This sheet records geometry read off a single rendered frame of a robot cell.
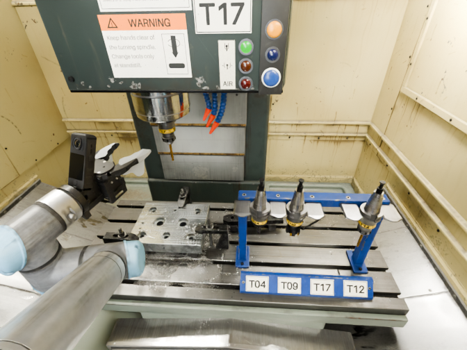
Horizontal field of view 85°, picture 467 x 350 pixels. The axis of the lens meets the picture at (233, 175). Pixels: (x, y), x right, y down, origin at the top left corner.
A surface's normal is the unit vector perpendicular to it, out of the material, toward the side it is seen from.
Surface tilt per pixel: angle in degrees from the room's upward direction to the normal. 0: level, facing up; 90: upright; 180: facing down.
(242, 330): 7
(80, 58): 90
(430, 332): 24
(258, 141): 90
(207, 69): 90
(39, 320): 42
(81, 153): 61
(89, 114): 90
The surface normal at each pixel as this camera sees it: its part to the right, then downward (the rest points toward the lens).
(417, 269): -0.42, -0.76
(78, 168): -0.36, 0.07
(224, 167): -0.07, 0.58
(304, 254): -0.02, -0.82
